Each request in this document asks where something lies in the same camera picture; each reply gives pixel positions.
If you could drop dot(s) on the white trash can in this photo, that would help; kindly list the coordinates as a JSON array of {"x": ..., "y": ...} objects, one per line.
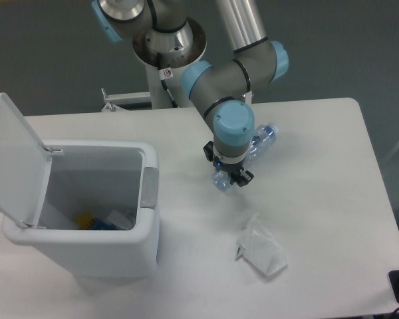
[{"x": 98, "y": 176}]

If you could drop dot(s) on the white plastic bag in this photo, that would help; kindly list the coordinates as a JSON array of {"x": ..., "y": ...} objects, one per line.
[{"x": 257, "y": 245}]

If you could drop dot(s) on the yellow trash item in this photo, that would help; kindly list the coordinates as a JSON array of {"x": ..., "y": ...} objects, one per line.
[{"x": 85, "y": 221}]

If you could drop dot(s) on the blue trash item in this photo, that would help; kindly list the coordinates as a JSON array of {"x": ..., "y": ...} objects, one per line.
[{"x": 100, "y": 225}]

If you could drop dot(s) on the white trash item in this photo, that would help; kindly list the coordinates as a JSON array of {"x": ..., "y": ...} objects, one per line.
[{"x": 120, "y": 220}]

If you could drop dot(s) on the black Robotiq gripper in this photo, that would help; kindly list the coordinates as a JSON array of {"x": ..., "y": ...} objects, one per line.
[{"x": 235, "y": 171}]

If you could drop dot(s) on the clear plastic water bottle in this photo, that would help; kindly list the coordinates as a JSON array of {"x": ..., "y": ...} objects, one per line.
[{"x": 263, "y": 138}]

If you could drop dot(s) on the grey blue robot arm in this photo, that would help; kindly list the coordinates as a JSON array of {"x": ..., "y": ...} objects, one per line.
[{"x": 215, "y": 92}]

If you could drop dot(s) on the white trash can lid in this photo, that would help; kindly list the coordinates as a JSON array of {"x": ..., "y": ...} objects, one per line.
[{"x": 25, "y": 166}]

